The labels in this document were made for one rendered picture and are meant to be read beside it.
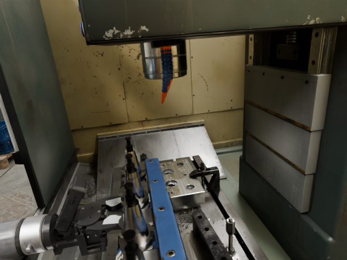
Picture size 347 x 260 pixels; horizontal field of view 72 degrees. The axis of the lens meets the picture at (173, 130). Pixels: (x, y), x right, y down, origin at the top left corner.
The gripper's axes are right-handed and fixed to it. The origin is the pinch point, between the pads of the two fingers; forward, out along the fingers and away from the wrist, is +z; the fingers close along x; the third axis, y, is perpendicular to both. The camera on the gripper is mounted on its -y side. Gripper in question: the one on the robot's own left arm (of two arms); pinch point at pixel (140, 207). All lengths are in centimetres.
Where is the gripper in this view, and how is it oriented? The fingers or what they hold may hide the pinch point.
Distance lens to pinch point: 56.6
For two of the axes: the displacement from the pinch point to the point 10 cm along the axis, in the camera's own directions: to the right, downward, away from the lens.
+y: 0.8, 9.3, 3.7
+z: 9.8, -1.4, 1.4
